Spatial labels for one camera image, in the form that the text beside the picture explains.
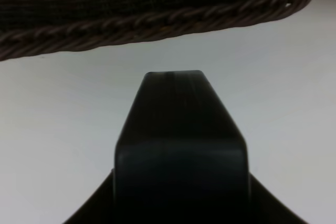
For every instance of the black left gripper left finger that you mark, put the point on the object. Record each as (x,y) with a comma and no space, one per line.
(99,208)

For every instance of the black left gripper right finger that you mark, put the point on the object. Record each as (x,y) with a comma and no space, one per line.
(265,208)

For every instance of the dark brown wicker basket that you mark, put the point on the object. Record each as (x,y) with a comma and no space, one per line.
(36,27)

